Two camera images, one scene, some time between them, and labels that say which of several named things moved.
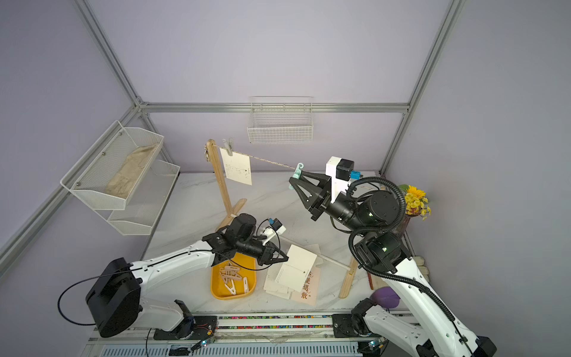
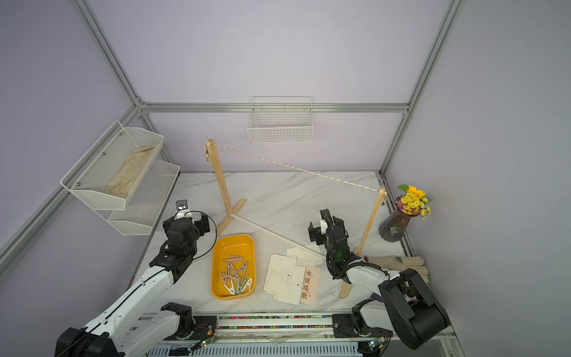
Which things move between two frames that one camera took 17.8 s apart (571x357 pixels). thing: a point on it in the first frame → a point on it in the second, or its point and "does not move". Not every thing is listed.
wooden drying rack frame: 232,212 does not move
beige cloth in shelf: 124,181 does not move
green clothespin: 297,175 → 239,288
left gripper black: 266,256 → 202,225
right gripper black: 323,204 → 317,235
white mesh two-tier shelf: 123,166 does not move
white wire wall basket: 281,120 does not move
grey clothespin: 228,145 → 244,267
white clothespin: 232,289 does not move
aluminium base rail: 266,335 does not move
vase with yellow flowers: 415,204 does not move
